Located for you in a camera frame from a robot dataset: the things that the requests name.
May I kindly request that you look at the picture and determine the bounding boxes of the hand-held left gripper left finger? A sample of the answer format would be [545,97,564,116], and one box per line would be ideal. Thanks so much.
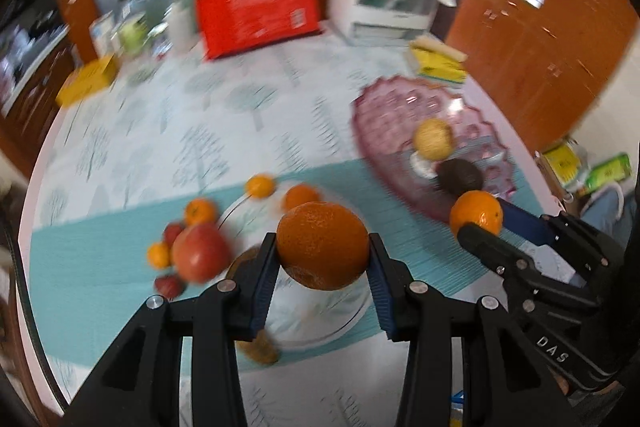
[60,232,281,427]

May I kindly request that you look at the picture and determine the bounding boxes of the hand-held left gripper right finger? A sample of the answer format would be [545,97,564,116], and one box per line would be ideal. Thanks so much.
[367,232,586,427]

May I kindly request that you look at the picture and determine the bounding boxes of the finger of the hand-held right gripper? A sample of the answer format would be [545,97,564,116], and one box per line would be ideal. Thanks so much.
[499,198,628,275]
[458,223,603,310]

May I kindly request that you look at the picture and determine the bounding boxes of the small mandarin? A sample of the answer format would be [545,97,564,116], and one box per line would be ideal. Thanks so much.
[146,242,173,270]
[283,184,321,210]
[184,199,219,228]
[449,190,504,238]
[245,174,277,200]

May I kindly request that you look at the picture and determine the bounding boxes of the white printed plate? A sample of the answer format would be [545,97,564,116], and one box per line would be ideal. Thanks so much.
[214,192,376,350]

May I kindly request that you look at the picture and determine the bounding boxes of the large orange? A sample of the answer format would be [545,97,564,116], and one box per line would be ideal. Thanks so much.
[276,201,371,292]

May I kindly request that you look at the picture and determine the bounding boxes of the red lychee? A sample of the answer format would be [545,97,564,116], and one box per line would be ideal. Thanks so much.
[162,222,186,248]
[153,273,187,300]

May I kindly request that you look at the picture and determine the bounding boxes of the pink glass bowl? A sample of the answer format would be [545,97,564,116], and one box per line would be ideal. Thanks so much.
[349,76,517,224]

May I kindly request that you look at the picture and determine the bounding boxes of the brown rough fruit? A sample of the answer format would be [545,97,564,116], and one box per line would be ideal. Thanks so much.
[240,329,281,367]

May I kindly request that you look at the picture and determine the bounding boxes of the red apple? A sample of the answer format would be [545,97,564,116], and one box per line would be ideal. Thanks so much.
[171,224,232,284]

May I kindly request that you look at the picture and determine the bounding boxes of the cardboard box with yellow packet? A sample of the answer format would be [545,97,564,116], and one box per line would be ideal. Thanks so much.
[535,137,591,198]

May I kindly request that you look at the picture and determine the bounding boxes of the person's jeans leg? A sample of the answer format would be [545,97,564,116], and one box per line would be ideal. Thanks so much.
[580,182,628,248]

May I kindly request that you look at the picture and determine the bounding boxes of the dark avocado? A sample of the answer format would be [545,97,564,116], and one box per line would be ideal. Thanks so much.
[436,159,485,196]

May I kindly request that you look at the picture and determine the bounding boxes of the green packet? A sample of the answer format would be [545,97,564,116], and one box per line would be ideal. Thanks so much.
[582,153,632,194]

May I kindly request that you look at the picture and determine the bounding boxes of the yellow round fruit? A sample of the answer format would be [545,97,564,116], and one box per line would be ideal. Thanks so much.
[413,118,456,160]

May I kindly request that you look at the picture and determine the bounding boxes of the teal placemat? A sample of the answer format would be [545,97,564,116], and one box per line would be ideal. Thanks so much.
[30,154,531,373]

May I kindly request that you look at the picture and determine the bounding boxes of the tree print tablecloth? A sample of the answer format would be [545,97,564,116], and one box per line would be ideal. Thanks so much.
[20,19,546,427]

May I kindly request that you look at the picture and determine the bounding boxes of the yellow sponge stack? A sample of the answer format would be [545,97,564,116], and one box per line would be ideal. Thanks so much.
[409,34,469,86]

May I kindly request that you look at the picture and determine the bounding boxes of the wooden cabinet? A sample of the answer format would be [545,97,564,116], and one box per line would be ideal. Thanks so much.
[442,0,640,152]

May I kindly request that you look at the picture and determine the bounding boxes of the red carton box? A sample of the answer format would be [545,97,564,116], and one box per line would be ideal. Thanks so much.
[194,0,322,60]

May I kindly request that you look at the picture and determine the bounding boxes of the white bottle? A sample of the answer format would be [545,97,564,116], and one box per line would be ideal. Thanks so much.
[167,2,196,54]

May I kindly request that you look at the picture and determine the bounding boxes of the yellow flat box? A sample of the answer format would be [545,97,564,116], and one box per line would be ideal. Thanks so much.
[55,54,119,108]

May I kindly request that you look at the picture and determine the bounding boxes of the green cup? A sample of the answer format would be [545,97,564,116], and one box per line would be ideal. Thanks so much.
[119,19,148,56]

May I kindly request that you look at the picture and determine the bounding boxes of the dark wooden sideboard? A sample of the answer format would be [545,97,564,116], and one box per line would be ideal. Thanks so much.
[0,0,96,158]

